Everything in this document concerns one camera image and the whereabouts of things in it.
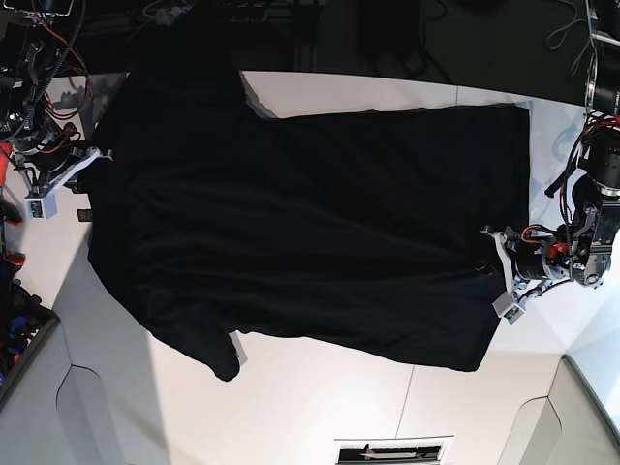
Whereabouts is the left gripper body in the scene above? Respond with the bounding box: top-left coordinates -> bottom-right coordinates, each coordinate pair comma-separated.
481,224 -> 573,309

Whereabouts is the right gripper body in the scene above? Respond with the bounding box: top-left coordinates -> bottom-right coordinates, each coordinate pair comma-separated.
12,140 -> 112,197

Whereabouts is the black printed t-shirt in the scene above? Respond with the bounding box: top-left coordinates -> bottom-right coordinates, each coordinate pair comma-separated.
77,18 -> 532,383

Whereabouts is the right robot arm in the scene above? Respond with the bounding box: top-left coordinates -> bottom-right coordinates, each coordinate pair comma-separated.
1,1 -> 124,200

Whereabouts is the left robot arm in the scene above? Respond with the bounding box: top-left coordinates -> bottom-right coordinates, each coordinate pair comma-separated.
483,1 -> 619,323

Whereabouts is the orange black tool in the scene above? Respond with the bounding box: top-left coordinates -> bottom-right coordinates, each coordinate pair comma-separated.
0,139 -> 26,267

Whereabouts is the grey bin with clothes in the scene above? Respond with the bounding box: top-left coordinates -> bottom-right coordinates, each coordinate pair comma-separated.
1,279 -> 60,406

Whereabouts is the white label card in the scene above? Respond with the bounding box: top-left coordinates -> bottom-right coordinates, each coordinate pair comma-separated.
333,436 -> 454,464

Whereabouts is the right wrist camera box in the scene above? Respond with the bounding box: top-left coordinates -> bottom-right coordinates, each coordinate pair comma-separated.
25,192 -> 57,220

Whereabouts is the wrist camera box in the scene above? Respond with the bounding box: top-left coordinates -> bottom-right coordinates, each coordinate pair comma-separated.
25,192 -> 57,220
493,292 -> 525,325

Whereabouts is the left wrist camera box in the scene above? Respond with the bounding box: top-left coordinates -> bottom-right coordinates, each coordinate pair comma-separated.
493,292 -> 525,325

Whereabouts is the white cable bundle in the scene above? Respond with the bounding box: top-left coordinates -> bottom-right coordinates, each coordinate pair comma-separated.
546,0 -> 602,78

